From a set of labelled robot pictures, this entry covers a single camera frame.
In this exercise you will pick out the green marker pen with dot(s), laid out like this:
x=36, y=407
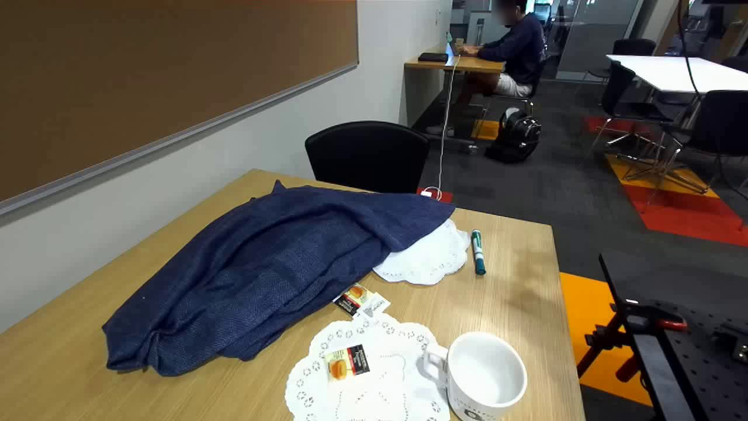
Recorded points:
x=478, y=254

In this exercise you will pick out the white ceramic mug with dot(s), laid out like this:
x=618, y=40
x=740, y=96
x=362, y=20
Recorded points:
x=485, y=376

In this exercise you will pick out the black office chair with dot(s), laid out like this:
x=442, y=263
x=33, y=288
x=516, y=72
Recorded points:
x=367, y=156

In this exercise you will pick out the white paper doily under cloth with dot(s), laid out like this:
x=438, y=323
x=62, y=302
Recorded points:
x=428, y=261

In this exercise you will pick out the small snack packet on table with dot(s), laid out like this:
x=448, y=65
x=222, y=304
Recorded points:
x=361, y=302

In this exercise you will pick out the dark blue cloth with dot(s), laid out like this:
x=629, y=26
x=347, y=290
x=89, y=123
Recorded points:
x=257, y=269

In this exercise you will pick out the wooden background desk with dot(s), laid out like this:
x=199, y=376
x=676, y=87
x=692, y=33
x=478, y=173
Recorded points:
x=458, y=65

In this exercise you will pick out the small snack packet on doily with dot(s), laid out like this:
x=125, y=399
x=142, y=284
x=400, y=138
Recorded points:
x=347, y=364

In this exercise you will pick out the black backpack on floor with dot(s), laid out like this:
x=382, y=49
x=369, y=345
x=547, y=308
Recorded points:
x=517, y=138

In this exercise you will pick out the seated person in blue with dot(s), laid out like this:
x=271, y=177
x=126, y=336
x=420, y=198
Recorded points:
x=519, y=49

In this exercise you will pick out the brown cork pinboard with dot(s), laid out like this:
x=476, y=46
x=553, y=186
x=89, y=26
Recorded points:
x=88, y=80

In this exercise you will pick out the white background table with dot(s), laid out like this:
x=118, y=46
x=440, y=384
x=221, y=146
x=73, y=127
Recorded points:
x=684, y=74

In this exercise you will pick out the black perforated mounting board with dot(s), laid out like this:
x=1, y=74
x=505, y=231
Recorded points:
x=687, y=336

